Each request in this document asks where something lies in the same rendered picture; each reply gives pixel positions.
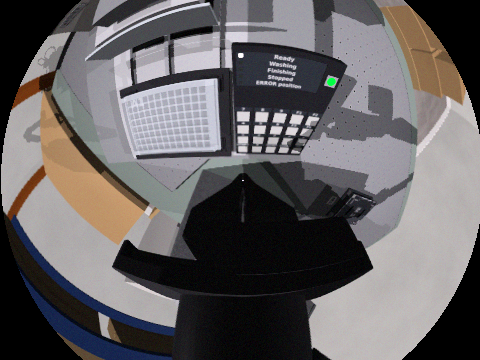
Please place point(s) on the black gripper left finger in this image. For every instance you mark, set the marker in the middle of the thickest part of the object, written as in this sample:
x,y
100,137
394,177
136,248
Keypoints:
x,y
226,204

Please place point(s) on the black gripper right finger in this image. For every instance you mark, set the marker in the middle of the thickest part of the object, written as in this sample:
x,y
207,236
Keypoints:
x,y
262,206

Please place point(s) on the white multiwell plate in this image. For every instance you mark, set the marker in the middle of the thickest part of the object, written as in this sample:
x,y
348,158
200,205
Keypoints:
x,y
185,115

